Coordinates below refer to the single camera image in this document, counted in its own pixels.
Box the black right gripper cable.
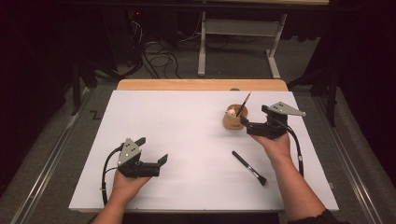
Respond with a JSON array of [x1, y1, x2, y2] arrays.
[[279, 117, 305, 178]]

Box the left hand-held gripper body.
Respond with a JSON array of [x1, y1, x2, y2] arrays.
[[117, 137, 162, 179]]

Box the dark equipment box red light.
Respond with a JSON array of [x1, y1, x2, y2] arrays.
[[101, 8, 143, 68]]

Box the white-framed desk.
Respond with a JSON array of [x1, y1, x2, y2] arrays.
[[197, 0, 331, 79]]

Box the tangle of black floor cables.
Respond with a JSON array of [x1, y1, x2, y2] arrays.
[[127, 18, 185, 80]]

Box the light wooden table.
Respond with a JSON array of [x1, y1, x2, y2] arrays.
[[78, 78, 290, 216]]

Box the black makeup brush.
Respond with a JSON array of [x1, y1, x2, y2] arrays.
[[231, 150, 268, 188]]

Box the aluminium floor rail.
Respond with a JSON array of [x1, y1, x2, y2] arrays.
[[8, 87, 95, 224], [312, 95, 387, 224]]

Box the black metal stand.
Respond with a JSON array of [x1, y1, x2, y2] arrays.
[[68, 57, 98, 117], [287, 64, 341, 128]]

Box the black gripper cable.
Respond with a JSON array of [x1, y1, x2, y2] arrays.
[[279, 117, 305, 178], [100, 143, 126, 207]]

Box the white table board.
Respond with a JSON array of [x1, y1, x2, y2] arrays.
[[68, 90, 340, 214]]

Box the round wooden pen holder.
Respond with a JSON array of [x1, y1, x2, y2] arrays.
[[222, 104, 249, 131]]

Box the person's right hand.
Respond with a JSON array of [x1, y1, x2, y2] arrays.
[[249, 132, 292, 163]]

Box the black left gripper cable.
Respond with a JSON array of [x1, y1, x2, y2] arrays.
[[100, 143, 126, 207]]

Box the person's left hand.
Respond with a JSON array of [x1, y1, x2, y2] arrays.
[[111, 169, 151, 203]]

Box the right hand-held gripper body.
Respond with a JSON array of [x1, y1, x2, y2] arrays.
[[247, 101, 307, 140]]

